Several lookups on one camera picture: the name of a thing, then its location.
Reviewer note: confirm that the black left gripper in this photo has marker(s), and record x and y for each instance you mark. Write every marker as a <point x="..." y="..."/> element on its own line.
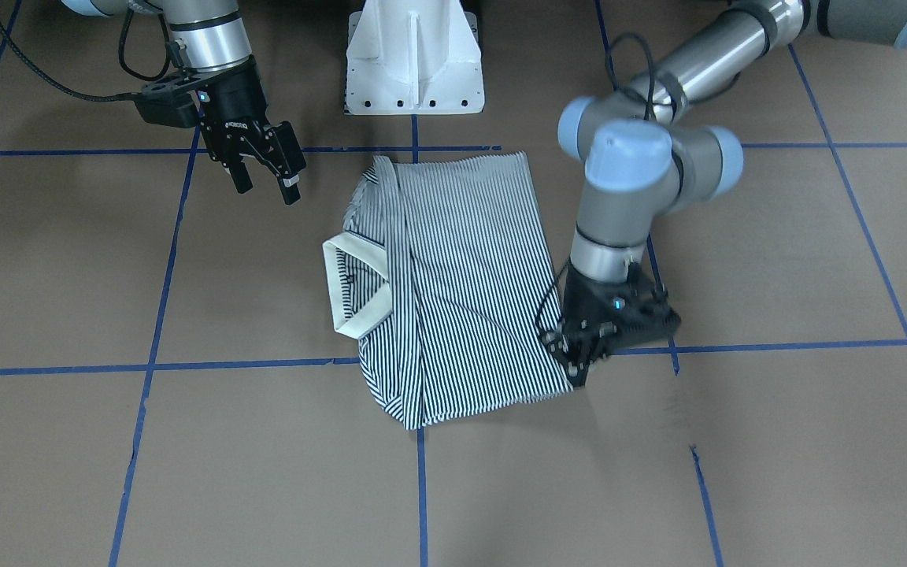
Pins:
<point x="582" y="300"/>

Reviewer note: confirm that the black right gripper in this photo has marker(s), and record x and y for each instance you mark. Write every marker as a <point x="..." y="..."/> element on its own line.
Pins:
<point x="235" y="101"/>

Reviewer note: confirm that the navy white striped polo shirt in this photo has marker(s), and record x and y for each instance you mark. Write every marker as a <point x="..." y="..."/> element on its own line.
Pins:
<point x="442" y="275"/>

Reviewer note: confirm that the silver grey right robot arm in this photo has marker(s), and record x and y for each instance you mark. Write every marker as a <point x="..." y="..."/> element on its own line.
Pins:
<point x="204" y="39"/>

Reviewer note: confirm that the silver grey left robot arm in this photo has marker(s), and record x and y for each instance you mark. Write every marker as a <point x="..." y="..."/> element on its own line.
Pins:
<point x="638" y="165"/>

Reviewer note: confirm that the blue tape strip crosswise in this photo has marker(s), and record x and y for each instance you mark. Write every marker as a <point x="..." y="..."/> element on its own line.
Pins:
<point x="377" y="149"/>
<point x="304" y="362"/>

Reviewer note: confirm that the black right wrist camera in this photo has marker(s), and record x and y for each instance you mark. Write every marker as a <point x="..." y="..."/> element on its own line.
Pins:
<point x="169" y="102"/>

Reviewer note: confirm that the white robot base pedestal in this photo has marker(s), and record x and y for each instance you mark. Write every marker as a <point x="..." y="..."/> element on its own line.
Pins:
<point x="414" y="57"/>

